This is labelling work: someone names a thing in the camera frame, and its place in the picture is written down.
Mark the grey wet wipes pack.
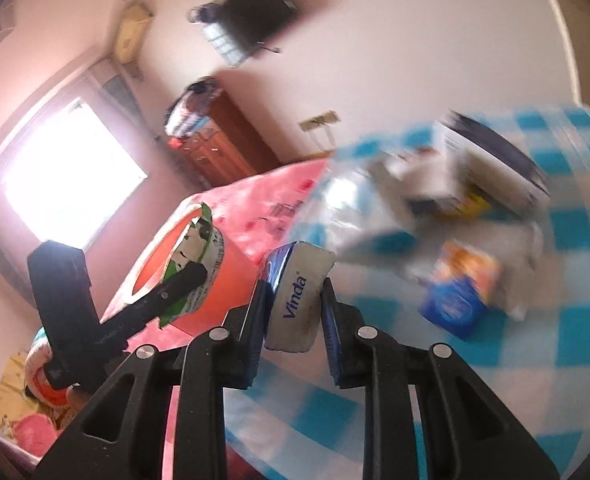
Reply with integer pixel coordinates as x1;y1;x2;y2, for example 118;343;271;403
478;221;543;322

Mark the white air conditioner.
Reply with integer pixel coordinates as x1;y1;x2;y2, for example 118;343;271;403
114;3;153;64

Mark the folded blankets stack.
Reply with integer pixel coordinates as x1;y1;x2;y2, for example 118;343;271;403
164;76;220;139

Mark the black wall television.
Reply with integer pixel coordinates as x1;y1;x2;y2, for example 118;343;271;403
202;0;298;67

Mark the dark blue white box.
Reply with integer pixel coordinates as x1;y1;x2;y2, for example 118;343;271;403
432;112;550;217

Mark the brown wooden cabinet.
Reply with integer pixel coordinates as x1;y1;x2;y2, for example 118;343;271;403
176;90;282;188

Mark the green white wrapper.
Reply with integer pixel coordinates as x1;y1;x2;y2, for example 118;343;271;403
159;203;225;328

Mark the blue orange snack packet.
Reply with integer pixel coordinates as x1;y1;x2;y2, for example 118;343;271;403
420;240;502;339

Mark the orange plastic bucket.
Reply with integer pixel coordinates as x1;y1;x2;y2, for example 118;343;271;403
102;197;257;340

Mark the yellow wrapper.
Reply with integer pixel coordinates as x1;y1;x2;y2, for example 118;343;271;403
454;190;492;219

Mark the white small carton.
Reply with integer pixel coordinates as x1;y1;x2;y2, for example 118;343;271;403
368;146;465;214

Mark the window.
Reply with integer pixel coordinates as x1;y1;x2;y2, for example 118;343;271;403
1;99;147;249

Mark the clear plastic wrapper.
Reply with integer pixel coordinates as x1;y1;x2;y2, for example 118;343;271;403
288;160;417;262

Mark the blue white checkered tablecloth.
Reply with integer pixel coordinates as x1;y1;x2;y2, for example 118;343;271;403
224;104;590;480

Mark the white Vinda tissue pack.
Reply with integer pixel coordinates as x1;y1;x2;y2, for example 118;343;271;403
261;240;336;353

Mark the wall power outlet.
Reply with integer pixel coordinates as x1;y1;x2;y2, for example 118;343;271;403
298;110;340;132

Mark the pink bed blanket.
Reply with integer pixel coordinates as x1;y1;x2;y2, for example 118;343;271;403
103;158;328;352

